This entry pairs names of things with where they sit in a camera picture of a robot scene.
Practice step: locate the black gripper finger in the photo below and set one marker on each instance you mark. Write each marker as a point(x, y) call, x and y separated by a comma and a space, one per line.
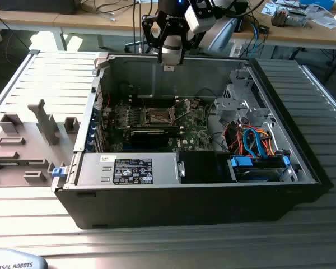
point(197, 39)
point(146, 30)

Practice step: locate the silver CPU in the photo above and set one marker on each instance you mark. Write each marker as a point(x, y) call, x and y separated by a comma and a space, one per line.
point(168, 68)

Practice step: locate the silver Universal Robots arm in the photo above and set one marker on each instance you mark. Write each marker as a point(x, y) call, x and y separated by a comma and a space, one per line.
point(170, 42)

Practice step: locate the CPU socket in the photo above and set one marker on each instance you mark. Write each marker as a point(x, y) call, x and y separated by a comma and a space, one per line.
point(156, 116)

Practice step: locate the CPU cooler with fan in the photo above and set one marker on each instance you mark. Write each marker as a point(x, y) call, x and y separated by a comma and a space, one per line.
point(282, 18)

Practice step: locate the wooden desk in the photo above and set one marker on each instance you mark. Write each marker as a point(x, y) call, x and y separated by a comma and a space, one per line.
point(100, 21)
point(296, 35)

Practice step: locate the silver metal drive cage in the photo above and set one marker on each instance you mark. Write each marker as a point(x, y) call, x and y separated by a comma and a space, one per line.
point(240, 105)

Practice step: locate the green motherboard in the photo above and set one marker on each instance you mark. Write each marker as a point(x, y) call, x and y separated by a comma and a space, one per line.
point(196, 131)

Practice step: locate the black graphics card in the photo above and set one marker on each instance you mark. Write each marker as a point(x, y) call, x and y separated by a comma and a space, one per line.
point(149, 138)

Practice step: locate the black device box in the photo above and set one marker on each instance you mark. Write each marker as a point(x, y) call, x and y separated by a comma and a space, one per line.
point(33, 7)

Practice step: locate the blue cardboard box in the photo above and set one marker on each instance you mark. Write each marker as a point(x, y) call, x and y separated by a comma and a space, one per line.
point(319, 3)

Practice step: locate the black rating label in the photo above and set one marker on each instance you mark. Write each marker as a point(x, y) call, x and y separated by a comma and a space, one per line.
point(133, 171)

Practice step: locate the silver power supply unit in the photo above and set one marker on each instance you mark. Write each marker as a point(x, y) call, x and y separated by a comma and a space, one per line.
point(95, 168)

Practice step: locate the hard disk in blue carrier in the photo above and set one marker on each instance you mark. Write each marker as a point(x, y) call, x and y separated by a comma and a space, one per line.
point(257, 175)

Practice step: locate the blue case latch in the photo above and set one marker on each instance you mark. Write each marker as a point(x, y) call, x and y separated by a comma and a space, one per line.
point(58, 172)

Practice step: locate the black open PC case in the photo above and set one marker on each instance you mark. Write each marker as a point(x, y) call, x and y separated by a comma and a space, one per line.
point(168, 207)

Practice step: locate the grey parts rack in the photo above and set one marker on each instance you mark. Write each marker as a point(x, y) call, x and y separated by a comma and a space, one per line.
point(30, 157)

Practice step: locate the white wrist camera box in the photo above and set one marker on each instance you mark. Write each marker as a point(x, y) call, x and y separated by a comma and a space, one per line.
point(200, 18)

